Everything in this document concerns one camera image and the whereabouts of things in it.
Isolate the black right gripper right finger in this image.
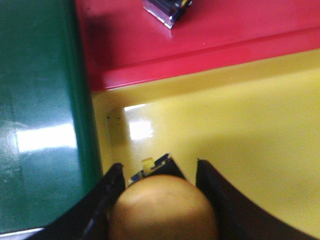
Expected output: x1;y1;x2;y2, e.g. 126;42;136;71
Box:
196;159;316;240

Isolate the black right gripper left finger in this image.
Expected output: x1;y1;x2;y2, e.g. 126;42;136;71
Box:
28;163;125;240

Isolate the yellow mushroom push button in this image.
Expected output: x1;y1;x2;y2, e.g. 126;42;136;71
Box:
108;153;219;240

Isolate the red mushroom push button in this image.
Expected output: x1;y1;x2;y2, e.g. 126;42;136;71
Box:
141;0;193;30

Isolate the green conveyor belt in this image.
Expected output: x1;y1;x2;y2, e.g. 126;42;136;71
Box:
0;0;101;234

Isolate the yellow plastic tray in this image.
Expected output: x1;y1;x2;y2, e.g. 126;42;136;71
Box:
92;50;320;237

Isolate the red plastic tray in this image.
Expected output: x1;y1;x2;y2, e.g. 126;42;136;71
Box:
75;0;320;91

